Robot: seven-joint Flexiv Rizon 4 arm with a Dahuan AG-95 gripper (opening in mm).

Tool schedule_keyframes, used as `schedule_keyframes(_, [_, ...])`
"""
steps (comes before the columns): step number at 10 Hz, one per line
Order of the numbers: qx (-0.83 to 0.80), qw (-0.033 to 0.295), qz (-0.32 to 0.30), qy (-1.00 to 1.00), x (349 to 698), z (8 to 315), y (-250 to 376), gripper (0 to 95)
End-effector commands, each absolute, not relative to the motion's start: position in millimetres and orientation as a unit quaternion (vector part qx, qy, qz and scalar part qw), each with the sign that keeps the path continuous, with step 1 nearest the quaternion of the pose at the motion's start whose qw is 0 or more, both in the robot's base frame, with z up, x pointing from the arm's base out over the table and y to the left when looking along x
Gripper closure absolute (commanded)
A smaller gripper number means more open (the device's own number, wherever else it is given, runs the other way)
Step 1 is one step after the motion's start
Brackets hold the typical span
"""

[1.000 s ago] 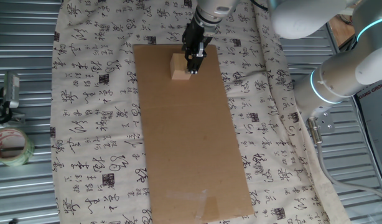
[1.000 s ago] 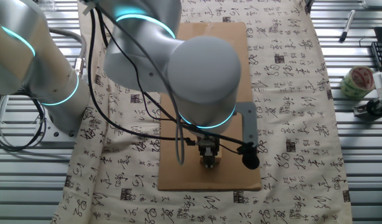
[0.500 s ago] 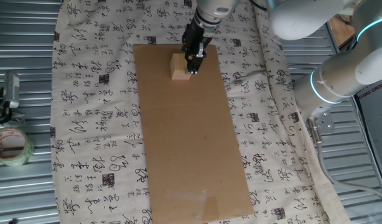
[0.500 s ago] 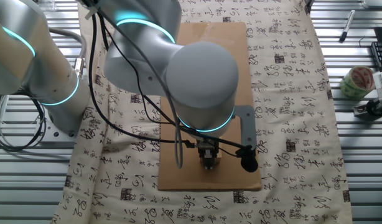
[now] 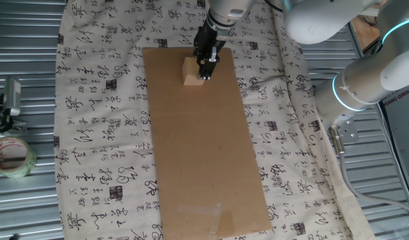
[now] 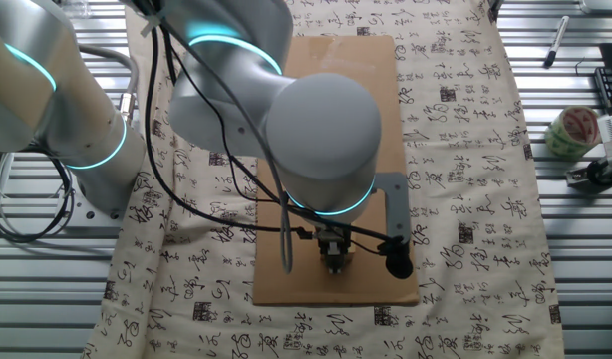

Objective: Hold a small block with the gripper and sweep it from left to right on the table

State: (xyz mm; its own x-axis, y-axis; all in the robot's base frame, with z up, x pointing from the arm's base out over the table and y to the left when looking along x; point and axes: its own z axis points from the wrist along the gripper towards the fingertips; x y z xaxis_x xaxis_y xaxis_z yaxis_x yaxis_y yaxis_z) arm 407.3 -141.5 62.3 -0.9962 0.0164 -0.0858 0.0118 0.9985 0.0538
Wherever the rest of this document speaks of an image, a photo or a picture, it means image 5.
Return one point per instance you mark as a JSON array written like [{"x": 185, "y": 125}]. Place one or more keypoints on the brown cardboard sheet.
[{"x": 204, "y": 160}]

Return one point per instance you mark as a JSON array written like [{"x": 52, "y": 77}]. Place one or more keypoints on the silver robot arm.
[{"x": 364, "y": 76}]

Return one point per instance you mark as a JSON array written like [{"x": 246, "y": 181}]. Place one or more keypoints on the small black knob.
[{"x": 14, "y": 237}]

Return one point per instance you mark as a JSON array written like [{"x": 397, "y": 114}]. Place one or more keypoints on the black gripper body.
[{"x": 206, "y": 40}]

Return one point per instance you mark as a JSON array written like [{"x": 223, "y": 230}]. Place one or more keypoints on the small wooden block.
[{"x": 189, "y": 75}]

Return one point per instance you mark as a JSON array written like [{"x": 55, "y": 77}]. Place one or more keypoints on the silver finned camera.
[{"x": 12, "y": 96}]

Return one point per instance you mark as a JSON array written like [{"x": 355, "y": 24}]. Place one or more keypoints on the clear packing tape roll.
[{"x": 14, "y": 174}]

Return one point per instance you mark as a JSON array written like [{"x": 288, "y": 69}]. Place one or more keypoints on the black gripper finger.
[{"x": 206, "y": 68}]

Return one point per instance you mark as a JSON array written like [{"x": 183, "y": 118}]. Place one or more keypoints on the printed grey poster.
[{"x": 404, "y": 126}]

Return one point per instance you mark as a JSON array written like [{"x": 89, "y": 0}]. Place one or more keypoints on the calligraphy print cloth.
[{"x": 101, "y": 133}]

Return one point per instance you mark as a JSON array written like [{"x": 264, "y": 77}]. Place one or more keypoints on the brown wooden board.
[{"x": 362, "y": 33}]

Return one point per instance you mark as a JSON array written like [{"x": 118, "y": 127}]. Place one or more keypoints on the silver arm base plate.
[{"x": 349, "y": 131}]

